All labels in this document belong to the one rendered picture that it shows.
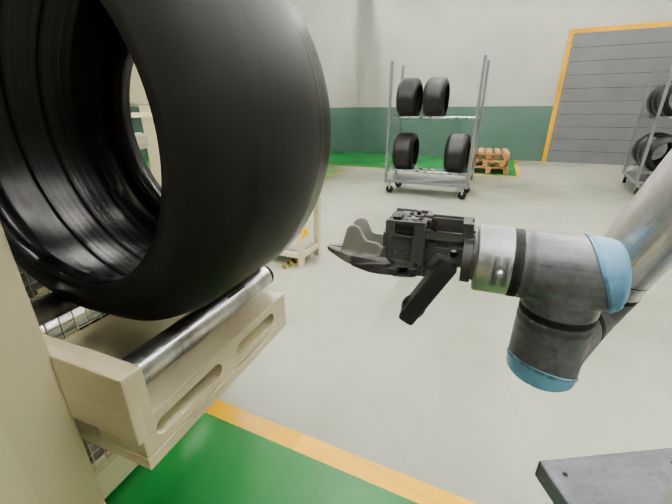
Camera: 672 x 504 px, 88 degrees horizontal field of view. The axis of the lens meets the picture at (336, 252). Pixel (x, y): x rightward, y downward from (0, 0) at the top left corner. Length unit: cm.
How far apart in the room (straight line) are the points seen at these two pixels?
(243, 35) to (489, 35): 1101
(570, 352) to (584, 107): 1085
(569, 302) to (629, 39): 1110
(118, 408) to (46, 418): 10
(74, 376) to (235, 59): 40
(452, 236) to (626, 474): 60
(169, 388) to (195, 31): 43
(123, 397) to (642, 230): 65
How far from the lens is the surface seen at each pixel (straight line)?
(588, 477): 88
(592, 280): 49
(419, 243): 47
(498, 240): 47
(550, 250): 48
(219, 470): 156
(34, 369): 54
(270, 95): 43
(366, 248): 51
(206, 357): 59
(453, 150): 554
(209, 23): 42
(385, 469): 151
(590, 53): 1136
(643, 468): 95
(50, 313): 77
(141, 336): 80
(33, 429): 57
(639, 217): 59
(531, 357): 55
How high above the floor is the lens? 121
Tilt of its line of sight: 22 degrees down
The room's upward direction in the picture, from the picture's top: straight up
